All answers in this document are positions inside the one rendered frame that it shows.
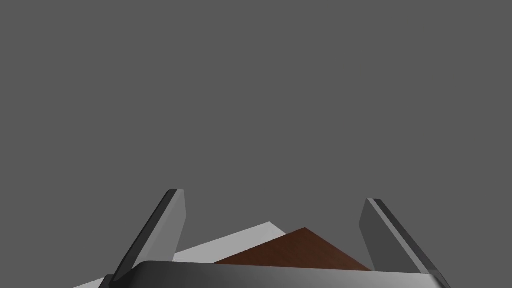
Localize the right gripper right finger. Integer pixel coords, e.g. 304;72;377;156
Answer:
358;197;452;288

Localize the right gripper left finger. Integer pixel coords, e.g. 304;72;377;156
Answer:
113;188;187;283

